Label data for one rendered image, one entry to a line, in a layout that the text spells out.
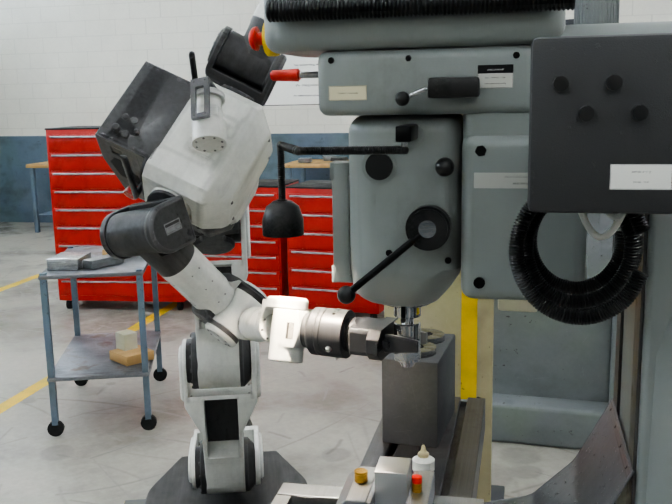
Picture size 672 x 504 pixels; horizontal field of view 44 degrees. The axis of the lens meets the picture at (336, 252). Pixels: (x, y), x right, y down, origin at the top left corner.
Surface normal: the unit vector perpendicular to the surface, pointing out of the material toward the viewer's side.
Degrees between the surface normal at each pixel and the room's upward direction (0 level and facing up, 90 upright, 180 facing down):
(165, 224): 80
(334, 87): 90
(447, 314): 90
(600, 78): 90
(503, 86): 90
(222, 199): 113
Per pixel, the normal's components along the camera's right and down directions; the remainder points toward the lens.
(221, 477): 0.11, 0.40
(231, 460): 0.11, 0.62
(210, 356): 0.11, 0.02
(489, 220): -0.22, 0.18
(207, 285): 0.65, 0.22
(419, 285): -0.10, 0.66
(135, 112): 0.08, -0.37
